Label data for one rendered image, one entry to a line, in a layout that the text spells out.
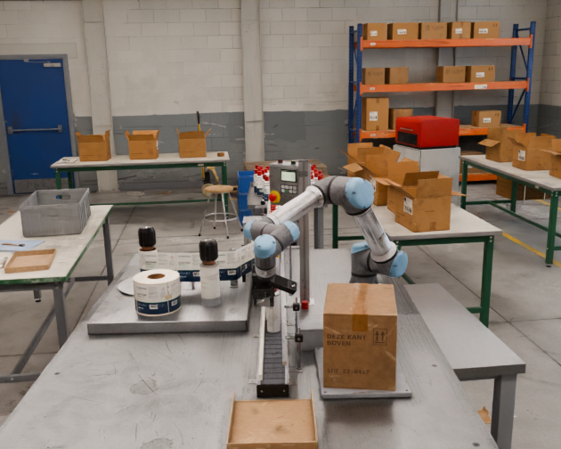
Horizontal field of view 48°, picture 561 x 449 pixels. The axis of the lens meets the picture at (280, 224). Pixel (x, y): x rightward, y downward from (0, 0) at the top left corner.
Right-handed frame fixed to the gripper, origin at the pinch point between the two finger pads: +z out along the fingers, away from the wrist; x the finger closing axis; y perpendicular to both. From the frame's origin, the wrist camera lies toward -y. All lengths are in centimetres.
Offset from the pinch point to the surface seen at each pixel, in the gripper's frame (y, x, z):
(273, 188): -1, -67, -1
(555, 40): -455, -780, 310
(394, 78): -182, -690, 320
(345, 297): -25.5, 11.1, -18.0
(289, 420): -5, 52, -9
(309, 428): -11, 57, -11
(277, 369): -1.4, 28.1, -0.1
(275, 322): -0.8, -0.3, 11.0
